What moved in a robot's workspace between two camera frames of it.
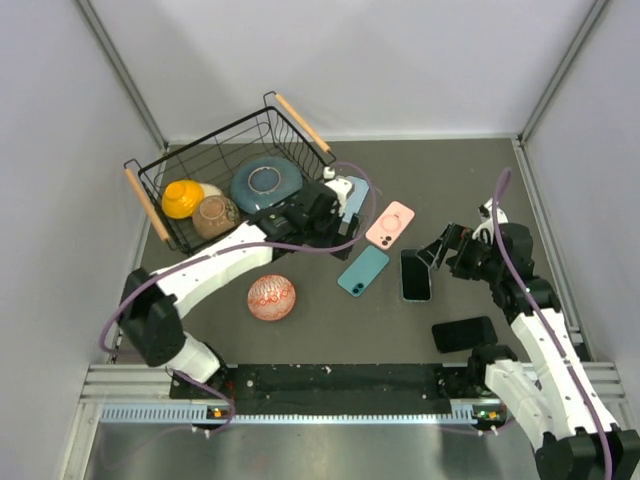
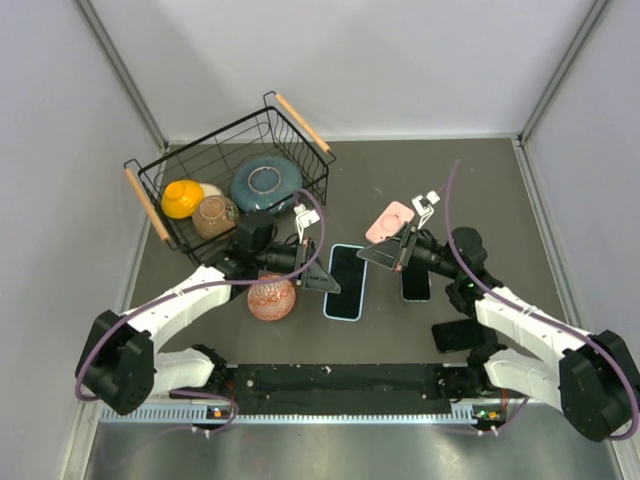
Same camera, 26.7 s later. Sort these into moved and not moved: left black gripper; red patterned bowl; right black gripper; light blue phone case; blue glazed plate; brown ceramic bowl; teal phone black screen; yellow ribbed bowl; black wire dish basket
Moved: left black gripper; light blue phone case; right black gripper
Not moved: brown ceramic bowl; black wire dish basket; red patterned bowl; teal phone black screen; blue glazed plate; yellow ribbed bowl
